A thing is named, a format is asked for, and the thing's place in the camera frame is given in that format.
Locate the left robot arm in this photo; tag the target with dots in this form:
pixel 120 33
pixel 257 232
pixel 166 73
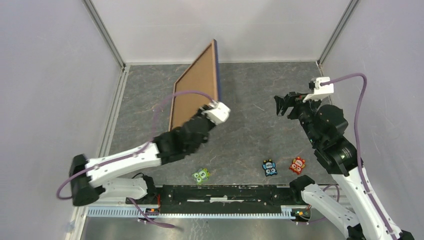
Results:
pixel 166 148

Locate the wooden picture frame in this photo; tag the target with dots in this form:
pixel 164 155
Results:
pixel 217 69

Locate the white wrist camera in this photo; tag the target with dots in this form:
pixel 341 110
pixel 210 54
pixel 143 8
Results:
pixel 321 88
pixel 217 112

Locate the green owl sticker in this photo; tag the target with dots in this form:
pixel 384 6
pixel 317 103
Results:
pixel 201 176

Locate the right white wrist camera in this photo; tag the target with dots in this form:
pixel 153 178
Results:
pixel 321 88

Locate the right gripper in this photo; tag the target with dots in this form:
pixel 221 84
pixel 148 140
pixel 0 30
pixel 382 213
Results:
pixel 292 99

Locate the blue owl sticker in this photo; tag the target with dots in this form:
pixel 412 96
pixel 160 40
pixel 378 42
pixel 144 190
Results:
pixel 269 168

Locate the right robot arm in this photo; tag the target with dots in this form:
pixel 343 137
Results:
pixel 324 126

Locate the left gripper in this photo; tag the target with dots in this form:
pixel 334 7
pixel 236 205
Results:
pixel 205 108

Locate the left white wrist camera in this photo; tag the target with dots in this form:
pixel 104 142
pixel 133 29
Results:
pixel 217 112

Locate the red owl sticker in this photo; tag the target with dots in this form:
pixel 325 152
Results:
pixel 297 165

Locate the white slotted cable duct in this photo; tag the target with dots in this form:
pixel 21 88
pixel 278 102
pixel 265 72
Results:
pixel 132 212

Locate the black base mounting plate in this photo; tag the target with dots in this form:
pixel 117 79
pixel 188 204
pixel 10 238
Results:
pixel 221 199

